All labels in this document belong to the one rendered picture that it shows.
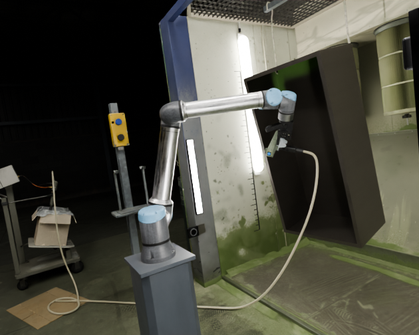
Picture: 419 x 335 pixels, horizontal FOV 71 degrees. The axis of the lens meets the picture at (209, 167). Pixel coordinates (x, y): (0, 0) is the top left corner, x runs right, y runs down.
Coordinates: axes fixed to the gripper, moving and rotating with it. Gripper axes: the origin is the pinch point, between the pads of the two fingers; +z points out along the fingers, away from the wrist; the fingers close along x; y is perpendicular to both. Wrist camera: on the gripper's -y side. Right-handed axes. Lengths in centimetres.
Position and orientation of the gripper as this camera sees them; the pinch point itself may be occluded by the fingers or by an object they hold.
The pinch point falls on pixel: (277, 147)
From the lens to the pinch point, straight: 195.9
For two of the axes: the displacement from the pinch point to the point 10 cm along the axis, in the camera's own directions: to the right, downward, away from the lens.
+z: 0.0, 8.4, 5.5
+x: 3.6, -5.1, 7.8
